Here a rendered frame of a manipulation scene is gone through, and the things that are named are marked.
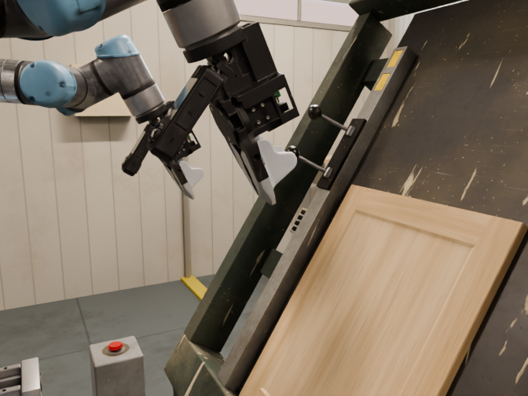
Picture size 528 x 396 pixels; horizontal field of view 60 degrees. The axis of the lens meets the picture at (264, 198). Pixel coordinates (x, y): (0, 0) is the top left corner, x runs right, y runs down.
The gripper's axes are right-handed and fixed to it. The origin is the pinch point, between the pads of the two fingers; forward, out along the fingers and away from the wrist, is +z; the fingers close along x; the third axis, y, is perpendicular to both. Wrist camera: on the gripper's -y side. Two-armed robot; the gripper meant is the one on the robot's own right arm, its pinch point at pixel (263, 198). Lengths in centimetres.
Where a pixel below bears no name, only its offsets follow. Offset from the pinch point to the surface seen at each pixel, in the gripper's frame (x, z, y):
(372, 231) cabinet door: 24.4, 31.3, 23.3
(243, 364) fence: 35, 53, -14
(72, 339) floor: 246, 141, -114
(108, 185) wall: 338, 82, -47
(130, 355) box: 51, 45, -38
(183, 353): 56, 57, -28
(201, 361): 47, 55, -23
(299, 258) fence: 40, 38, 10
